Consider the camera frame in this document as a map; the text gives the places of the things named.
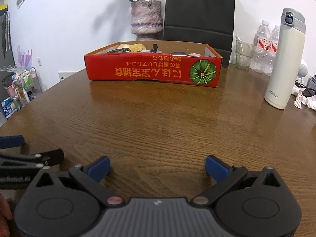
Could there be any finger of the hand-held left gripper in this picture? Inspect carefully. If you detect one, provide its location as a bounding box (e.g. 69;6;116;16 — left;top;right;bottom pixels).
0;135;25;149
0;149;65;171

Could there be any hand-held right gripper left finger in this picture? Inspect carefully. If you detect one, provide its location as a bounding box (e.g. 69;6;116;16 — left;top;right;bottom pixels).
35;155;124;206

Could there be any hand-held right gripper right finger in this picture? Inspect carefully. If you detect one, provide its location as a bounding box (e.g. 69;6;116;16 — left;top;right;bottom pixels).
191;154;282;206

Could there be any red cardboard box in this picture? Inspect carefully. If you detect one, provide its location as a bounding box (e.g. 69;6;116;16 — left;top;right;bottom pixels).
84;41;223;89

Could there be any wooden desktop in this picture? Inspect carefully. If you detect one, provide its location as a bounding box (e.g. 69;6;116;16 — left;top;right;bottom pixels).
0;62;316;237

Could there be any person's left hand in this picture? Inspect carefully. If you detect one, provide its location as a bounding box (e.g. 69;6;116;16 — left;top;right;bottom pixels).
0;193;13;237

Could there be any blue packet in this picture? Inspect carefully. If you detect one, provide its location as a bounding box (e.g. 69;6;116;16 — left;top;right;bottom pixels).
1;98;18;119

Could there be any purple translucent plastic bag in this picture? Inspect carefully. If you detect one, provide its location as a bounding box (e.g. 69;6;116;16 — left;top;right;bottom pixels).
17;45;33;69

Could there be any clear glass cup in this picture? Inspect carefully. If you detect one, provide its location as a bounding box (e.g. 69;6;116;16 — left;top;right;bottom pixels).
235;35;255;55
235;53;254;70

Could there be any crumpled white tissue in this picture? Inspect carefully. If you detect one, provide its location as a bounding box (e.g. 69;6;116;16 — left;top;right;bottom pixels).
294;90;316;111

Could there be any white thermos grey lid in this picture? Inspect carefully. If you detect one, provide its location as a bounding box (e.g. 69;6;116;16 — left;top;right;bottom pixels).
264;8;306;110

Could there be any yellow white plush toy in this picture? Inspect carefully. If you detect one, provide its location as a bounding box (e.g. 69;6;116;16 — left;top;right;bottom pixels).
117;43;147;53

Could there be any clear water bottle red label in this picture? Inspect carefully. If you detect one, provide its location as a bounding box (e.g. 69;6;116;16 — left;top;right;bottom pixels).
264;25;281;77
250;20;271;74

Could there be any grey small box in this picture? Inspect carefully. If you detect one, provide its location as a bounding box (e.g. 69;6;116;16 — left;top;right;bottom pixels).
306;76;316;91

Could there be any white round device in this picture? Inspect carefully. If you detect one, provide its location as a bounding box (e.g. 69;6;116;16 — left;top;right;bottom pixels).
291;60;309;96

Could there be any mottled pink ceramic vase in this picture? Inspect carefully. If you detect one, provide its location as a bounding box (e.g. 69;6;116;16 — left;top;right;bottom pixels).
130;0;164;41

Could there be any black paper bag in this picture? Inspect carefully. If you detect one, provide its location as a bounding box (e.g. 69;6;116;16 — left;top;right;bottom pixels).
163;0;235;69

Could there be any metal wire rack cart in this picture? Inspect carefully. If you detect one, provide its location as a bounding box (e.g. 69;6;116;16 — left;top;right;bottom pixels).
0;67;44;119

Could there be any dark wall panel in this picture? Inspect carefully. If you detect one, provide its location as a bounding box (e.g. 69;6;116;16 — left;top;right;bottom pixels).
0;4;16;68

